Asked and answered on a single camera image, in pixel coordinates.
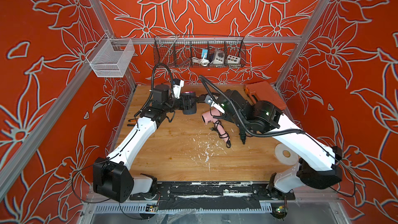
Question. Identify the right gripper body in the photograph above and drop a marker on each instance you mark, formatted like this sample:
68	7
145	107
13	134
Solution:
227	117

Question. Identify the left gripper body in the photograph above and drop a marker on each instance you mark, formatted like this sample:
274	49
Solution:
182	105

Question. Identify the pink hair dryer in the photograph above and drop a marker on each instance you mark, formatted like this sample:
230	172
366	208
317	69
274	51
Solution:
210	117

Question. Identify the dark green hair dryer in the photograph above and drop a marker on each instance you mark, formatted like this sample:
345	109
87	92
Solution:
242	135

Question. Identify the black hair dryer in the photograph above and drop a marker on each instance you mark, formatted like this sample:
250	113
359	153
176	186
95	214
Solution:
199	99

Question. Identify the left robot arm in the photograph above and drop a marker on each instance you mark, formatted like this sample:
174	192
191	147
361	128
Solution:
111	175

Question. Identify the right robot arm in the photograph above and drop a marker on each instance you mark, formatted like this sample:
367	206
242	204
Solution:
320	166

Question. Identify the orange tool case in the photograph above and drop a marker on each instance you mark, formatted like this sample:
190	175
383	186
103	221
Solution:
263	91

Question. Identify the blue small box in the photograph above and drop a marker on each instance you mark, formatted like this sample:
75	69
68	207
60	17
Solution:
204	54

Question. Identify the white power adapter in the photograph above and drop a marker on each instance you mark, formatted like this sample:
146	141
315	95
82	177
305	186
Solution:
218	57

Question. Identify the white socket cube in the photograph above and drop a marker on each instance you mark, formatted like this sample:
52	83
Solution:
233	61

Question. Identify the white tape roll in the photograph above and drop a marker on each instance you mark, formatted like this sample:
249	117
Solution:
285	155

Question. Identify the clear plastic bin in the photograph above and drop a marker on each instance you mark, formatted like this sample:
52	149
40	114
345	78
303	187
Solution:
108	62

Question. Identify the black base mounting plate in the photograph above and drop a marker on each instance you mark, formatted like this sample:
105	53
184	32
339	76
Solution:
239	196

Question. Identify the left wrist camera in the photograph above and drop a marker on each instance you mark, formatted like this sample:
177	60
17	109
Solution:
177	86

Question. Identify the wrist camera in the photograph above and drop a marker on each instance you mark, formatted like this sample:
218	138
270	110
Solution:
177	86
214	104

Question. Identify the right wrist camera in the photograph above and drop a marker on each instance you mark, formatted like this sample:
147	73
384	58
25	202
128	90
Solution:
214	104

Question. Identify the black wire wall basket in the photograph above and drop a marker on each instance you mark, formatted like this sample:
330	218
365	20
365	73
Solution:
184	51

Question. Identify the orange handled pliers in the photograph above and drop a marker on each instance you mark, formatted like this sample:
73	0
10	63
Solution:
131	122

